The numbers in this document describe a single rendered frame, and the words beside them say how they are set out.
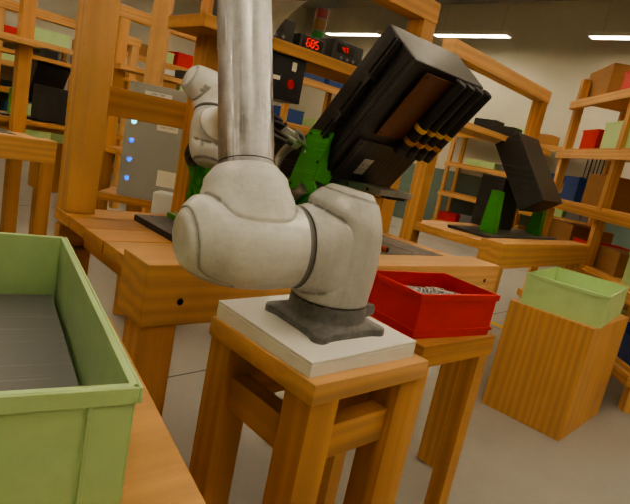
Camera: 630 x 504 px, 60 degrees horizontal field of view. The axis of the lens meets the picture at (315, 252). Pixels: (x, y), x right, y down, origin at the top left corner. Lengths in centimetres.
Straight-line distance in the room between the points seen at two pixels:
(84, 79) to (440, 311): 119
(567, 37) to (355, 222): 1055
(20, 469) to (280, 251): 49
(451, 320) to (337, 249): 60
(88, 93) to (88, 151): 17
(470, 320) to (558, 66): 994
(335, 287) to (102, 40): 110
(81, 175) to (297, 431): 112
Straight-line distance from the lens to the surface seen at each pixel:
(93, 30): 178
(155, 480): 75
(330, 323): 102
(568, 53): 1132
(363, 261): 100
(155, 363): 135
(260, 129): 96
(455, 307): 148
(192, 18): 186
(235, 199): 89
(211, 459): 120
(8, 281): 115
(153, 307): 128
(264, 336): 100
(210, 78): 160
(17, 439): 59
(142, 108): 193
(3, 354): 91
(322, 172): 178
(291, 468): 100
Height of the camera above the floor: 122
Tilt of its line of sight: 11 degrees down
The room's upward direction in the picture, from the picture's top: 12 degrees clockwise
